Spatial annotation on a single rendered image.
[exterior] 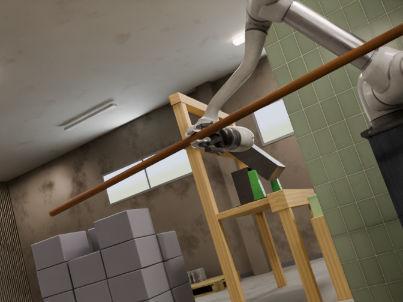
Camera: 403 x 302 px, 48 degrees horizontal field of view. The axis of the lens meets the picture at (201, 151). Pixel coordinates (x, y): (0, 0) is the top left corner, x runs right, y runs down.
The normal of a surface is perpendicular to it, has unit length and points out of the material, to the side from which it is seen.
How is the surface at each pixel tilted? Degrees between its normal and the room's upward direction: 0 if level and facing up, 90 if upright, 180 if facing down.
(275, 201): 90
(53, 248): 90
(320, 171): 90
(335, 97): 90
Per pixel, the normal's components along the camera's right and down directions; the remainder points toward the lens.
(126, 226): -0.40, -0.07
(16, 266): 0.84, -0.35
